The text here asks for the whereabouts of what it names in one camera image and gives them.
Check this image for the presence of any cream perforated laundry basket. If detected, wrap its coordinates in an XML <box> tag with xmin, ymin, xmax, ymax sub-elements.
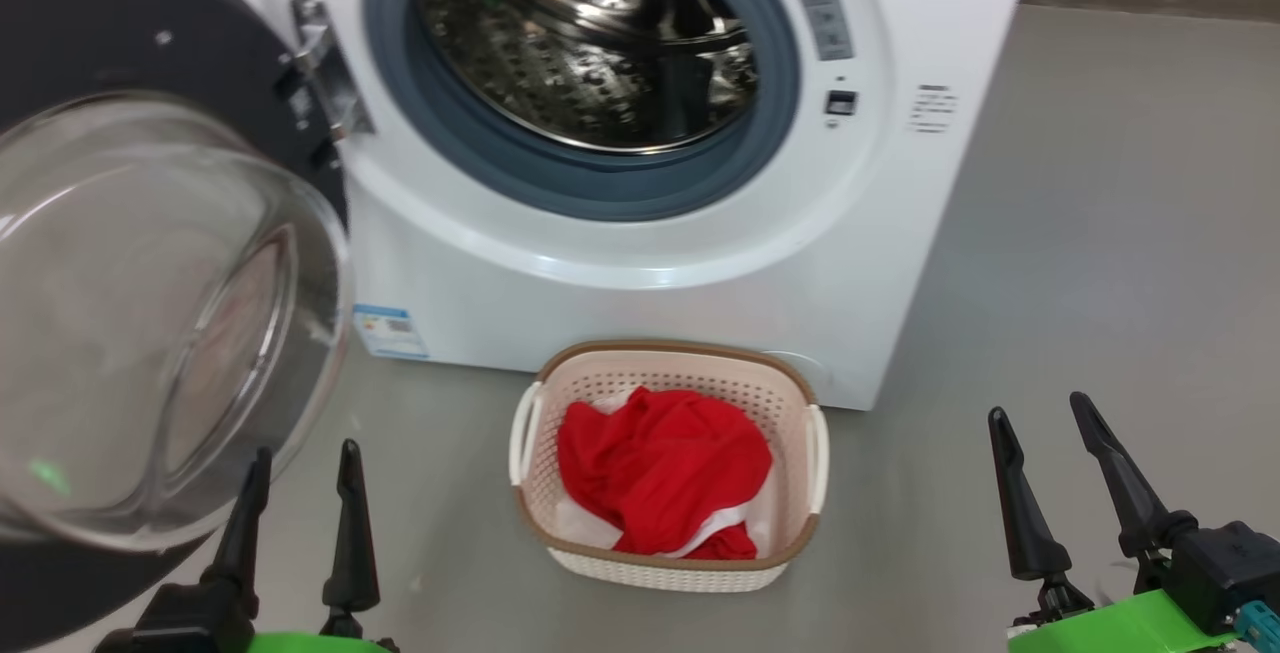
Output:
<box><xmin>508</xmin><ymin>338</ymin><xmax>831</xmax><ymax>594</ymax></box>

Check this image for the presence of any teal cable connector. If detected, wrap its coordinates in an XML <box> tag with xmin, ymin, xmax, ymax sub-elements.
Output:
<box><xmin>1235</xmin><ymin>601</ymin><xmax>1280</xmax><ymax>649</ymax></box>

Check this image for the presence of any small printed text label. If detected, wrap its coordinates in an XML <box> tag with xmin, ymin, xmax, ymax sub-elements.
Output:
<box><xmin>908</xmin><ymin>83</ymin><xmax>959</xmax><ymax>134</ymax></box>

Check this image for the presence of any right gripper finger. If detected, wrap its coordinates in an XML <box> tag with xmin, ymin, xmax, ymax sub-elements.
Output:
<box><xmin>988</xmin><ymin>407</ymin><xmax>1096</xmax><ymax>625</ymax></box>
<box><xmin>1070</xmin><ymin>392</ymin><xmax>1199</xmax><ymax>586</ymax></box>

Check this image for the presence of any metal door hinge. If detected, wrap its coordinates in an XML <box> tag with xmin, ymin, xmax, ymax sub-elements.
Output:
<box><xmin>275</xmin><ymin>0</ymin><xmax>376</xmax><ymax>169</ymax></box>

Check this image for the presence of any grey rubber door gasket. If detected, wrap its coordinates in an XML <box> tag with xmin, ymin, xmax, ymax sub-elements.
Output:
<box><xmin>362</xmin><ymin>0</ymin><xmax>803</xmax><ymax>224</ymax></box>

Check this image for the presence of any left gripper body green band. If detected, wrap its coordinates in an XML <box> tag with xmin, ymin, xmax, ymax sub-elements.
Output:
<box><xmin>245</xmin><ymin>631</ymin><xmax>401</xmax><ymax>653</ymax></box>

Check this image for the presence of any round white filter cover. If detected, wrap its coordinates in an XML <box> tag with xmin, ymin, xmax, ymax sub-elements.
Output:
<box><xmin>765</xmin><ymin>351</ymin><xmax>831</xmax><ymax>404</ymax></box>

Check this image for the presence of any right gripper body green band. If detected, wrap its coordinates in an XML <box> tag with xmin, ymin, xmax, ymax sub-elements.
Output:
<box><xmin>1008</xmin><ymin>588</ymin><xmax>1241</xmax><ymax>653</ymax></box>

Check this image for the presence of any steel washing machine drum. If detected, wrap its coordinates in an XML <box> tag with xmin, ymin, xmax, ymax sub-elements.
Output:
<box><xmin>415</xmin><ymin>0</ymin><xmax>759</xmax><ymax>154</ymax></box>

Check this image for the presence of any grey warning sticker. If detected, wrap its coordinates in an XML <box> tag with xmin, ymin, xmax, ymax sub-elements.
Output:
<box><xmin>787</xmin><ymin>0</ymin><xmax>856</xmax><ymax>62</ymax></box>

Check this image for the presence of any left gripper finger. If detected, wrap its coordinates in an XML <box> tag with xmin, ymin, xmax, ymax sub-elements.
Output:
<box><xmin>320</xmin><ymin>439</ymin><xmax>382</xmax><ymax>639</ymax></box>
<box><xmin>200</xmin><ymin>447</ymin><xmax>273</xmax><ymax>620</ymax></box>

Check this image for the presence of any white washing machine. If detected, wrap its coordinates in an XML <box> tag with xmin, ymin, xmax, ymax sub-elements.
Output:
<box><xmin>140</xmin><ymin>0</ymin><xmax>1041</xmax><ymax>412</ymax></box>

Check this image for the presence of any red garment with white stripe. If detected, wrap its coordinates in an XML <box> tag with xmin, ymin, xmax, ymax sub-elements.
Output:
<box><xmin>556</xmin><ymin>385</ymin><xmax>774</xmax><ymax>561</ymax></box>

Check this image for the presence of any blue energy label sticker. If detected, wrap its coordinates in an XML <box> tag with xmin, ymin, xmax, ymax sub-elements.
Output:
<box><xmin>352</xmin><ymin>304</ymin><xmax>429</xmax><ymax>361</ymax></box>

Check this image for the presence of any black glass washing machine door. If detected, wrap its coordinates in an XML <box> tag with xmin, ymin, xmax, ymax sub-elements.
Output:
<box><xmin>0</xmin><ymin>0</ymin><xmax>353</xmax><ymax>653</ymax></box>

